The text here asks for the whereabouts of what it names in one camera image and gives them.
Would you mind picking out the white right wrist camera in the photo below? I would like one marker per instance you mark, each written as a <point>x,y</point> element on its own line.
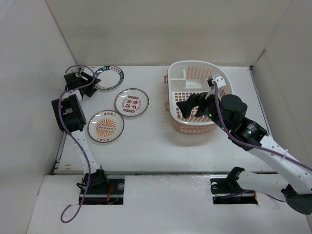
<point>216,79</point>

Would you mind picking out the white pink dish rack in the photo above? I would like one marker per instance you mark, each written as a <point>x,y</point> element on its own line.
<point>189,82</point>

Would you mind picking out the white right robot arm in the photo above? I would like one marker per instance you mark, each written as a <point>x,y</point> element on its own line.
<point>293,183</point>

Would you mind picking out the orange sunburst white plate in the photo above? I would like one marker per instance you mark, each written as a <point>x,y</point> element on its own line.
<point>105,126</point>

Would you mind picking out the green rimmed white plate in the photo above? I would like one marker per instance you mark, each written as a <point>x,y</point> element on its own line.
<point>110,77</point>

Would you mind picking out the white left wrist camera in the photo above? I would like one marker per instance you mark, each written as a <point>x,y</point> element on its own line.
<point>82,75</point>

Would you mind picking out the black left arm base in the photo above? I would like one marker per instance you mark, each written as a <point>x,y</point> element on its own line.
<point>111,194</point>

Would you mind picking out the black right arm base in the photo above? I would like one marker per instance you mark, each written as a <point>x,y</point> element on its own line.
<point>227,192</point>

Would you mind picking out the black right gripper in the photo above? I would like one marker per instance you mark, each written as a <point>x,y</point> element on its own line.
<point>186,107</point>

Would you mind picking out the red lettered white plate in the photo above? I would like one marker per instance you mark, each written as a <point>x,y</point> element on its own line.
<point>131,102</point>

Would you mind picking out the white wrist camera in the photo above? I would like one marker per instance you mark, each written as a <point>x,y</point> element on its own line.
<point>82,75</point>
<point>216,79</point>

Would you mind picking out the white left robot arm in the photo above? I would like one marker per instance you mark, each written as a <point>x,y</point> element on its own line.
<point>71,120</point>

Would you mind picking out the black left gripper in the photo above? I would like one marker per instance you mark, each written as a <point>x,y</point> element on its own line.
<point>91,89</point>

